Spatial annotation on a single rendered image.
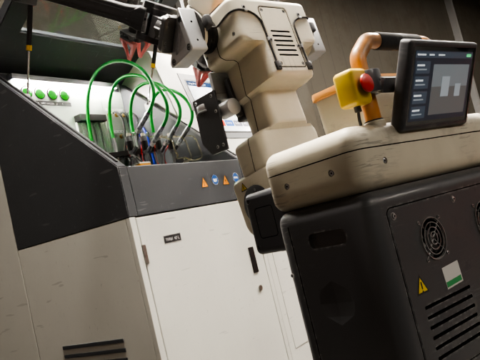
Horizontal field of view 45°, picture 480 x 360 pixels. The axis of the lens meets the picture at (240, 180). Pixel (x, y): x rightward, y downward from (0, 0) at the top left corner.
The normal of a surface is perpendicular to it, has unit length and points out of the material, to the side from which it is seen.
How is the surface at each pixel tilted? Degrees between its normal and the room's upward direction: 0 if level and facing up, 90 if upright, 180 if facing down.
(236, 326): 90
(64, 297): 90
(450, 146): 90
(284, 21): 82
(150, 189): 90
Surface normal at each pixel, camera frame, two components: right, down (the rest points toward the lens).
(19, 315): -0.55, 0.07
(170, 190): 0.80, -0.24
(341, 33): 0.62, -0.22
